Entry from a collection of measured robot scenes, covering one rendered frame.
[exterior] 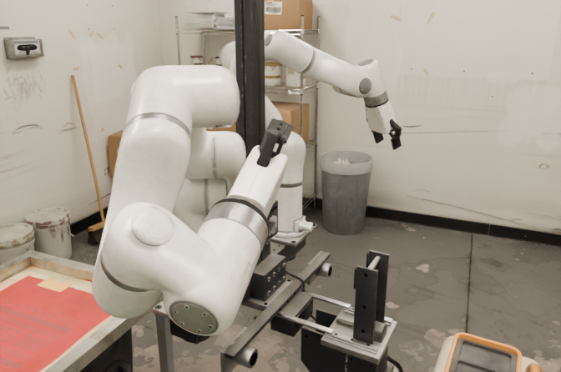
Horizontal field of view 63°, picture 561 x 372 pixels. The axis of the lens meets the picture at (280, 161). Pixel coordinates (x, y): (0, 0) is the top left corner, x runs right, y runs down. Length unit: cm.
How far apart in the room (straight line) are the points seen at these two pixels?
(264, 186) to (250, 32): 61
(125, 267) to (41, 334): 103
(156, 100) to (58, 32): 359
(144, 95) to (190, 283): 26
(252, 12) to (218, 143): 34
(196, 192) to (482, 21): 338
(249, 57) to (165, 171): 58
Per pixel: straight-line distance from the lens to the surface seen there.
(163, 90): 61
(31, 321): 153
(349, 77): 133
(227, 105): 62
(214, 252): 47
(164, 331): 185
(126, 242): 44
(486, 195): 432
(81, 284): 165
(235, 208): 52
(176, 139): 56
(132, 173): 57
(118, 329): 136
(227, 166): 89
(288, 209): 138
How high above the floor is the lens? 175
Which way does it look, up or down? 16 degrees down
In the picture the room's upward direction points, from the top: straight up
